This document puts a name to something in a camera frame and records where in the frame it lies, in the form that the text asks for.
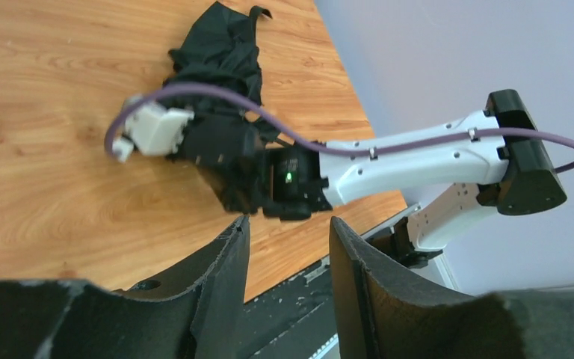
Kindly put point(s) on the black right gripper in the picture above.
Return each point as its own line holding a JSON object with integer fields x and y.
{"x": 229, "y": 153}

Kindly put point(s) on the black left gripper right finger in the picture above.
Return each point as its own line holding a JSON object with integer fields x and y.
{"x": 504, "y": 324}

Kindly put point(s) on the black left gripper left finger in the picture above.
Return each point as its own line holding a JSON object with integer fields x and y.
{"x": 190, "y": 310}

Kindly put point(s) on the black folding umbrella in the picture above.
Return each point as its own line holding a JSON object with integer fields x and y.
{"x": 220, "y": 49}

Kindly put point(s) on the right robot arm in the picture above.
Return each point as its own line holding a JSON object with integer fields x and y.
{"x": 492, "y": 161}

